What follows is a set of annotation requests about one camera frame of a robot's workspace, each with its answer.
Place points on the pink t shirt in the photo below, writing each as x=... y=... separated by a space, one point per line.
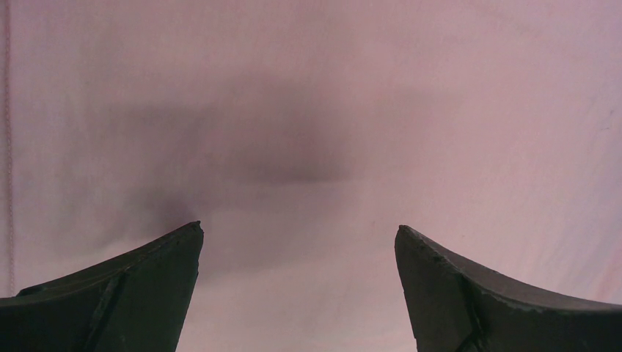
x=302 y=134

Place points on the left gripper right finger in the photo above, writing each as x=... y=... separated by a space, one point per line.
x=456 y=304

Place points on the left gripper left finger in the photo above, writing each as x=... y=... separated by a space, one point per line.
x=136 y=301

